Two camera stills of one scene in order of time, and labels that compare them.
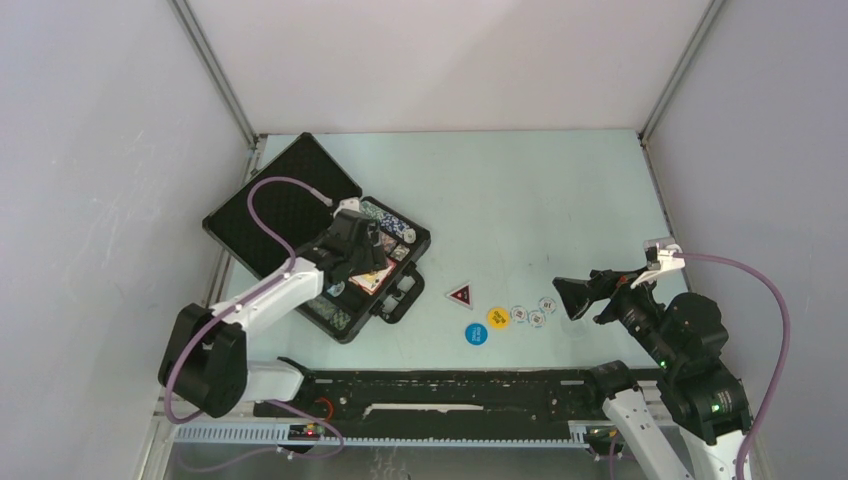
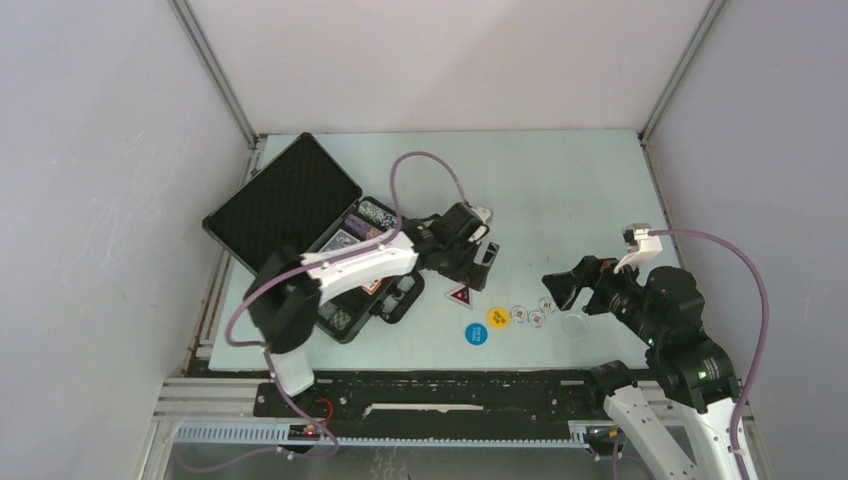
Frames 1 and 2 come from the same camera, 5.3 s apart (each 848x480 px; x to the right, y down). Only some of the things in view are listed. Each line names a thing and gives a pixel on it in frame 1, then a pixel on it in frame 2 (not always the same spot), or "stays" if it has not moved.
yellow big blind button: x=498 y=318 stays
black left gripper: x=375 y=257 -> x=467 y=275
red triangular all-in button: x=462 y=295 stays
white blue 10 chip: x=536 y=318 stays
